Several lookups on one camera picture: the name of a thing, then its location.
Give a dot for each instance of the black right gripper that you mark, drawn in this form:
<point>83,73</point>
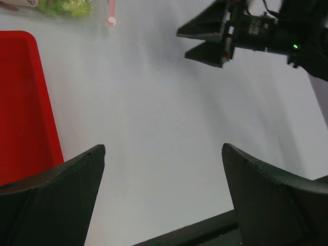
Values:
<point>231,23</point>

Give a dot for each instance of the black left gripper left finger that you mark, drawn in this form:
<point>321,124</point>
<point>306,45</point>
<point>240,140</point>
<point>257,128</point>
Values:
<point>53,207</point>

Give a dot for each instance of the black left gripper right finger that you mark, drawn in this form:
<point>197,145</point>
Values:
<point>274,206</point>

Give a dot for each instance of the green fake grapes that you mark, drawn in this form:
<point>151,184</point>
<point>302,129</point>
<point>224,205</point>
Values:
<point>66,8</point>

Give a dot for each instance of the clear zip top bag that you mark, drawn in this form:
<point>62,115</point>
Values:
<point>87,18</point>

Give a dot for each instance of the red plastic bin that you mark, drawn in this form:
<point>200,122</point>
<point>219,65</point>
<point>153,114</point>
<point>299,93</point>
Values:
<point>29,138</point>

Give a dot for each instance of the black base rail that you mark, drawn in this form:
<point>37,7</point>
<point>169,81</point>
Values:
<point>220,230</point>

